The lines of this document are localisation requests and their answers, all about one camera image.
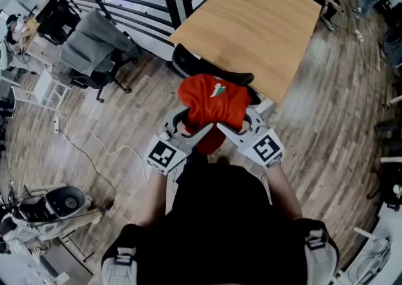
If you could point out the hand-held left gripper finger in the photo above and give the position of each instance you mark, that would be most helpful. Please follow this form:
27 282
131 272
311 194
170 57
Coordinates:
194 141
171 120

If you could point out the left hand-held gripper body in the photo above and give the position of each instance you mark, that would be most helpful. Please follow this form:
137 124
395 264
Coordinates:
163 155

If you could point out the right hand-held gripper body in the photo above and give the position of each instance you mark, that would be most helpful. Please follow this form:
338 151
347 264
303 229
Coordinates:
265 148

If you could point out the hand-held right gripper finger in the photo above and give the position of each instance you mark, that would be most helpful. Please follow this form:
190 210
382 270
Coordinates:
237 139
257 123

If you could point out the red t-shirt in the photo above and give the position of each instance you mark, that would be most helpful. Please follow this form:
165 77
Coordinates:
213 108

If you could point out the person's left forearm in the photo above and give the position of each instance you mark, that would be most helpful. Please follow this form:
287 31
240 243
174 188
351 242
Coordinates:
157 199

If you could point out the person's right forearm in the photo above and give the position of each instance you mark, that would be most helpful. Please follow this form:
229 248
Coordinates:
284 192

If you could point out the black and white office chair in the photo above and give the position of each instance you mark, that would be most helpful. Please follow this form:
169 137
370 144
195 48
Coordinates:
66 202

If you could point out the person's dark clothing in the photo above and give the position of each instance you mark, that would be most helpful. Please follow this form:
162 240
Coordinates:
220 230

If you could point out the wooden table with white legs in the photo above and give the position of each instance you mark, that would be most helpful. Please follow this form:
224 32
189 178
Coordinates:
251 20

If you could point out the white power strip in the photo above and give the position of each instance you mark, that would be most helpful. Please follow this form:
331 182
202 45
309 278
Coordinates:
56 125
359 35

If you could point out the grey jacket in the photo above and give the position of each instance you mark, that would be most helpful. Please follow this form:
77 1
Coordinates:
91 42

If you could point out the white stool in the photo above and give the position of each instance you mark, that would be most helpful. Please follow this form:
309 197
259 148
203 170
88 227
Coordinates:
42 84

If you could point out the white desk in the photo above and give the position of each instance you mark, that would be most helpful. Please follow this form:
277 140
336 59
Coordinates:
389 230

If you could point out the cluttered wooden desk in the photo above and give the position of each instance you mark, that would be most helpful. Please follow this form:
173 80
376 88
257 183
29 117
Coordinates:
31 39

